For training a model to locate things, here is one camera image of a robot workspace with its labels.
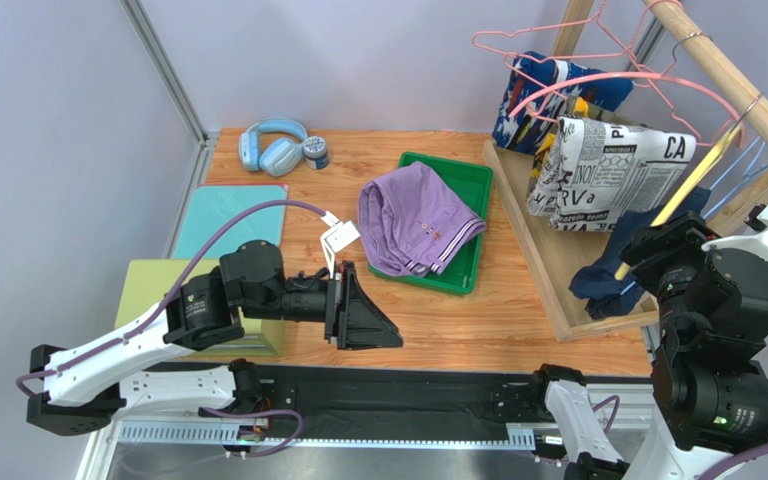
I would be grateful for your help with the yellow camouflage garment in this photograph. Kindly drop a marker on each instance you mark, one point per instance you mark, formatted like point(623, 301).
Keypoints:
point(580, 108)

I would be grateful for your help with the small blue white jar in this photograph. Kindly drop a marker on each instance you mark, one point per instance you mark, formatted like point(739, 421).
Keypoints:
point(315, 151)

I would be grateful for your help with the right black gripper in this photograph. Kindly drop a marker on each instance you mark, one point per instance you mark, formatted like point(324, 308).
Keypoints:
point(655, 238)

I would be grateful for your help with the light blue headphones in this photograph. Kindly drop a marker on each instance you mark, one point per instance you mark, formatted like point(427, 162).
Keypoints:
point(280, 157)

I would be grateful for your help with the wooden clothes rack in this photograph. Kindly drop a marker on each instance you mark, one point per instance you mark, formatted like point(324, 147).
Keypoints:
point(553, 257)

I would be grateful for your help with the purple trousers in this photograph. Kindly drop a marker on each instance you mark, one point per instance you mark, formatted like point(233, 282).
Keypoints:
point(412, 223)

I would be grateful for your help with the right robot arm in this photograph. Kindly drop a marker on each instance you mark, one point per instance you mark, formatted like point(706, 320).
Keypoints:
point(710, 392)

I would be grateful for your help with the olive green box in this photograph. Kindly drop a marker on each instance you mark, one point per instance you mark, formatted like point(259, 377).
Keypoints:
point(148, 280)

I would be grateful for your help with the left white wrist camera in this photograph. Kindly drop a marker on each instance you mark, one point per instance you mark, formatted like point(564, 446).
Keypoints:
point(339, 235)

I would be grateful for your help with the yellow clothes hanger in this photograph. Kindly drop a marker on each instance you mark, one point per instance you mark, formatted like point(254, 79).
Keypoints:
point(713, 156)

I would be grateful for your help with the green plastic tray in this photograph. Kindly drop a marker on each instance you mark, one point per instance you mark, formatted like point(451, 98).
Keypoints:
point(472, 183)

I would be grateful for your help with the blue white patterned garment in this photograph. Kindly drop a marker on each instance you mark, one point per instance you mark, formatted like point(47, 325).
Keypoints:
point(524, 117)

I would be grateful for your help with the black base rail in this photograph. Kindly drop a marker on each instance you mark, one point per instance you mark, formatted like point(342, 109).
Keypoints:
point(382, 405)

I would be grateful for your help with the thin pink wire hanger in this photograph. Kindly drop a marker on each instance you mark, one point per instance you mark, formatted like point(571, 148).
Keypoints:
point(577, 15)

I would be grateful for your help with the dark blue denim garment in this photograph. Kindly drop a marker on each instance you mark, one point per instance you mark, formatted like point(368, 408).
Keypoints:
point(605, 296)

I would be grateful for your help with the blue wire hanger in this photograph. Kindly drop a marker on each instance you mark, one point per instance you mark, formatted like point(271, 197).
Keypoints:
point(706, 201)

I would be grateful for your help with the newspaper print garment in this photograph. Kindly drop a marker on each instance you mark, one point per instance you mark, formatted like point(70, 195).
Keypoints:
point(597, 171)

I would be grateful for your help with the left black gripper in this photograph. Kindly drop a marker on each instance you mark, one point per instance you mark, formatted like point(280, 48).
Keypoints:
point(362, 324)

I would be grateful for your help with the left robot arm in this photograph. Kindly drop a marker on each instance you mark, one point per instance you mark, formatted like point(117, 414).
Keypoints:
point(127, 371)

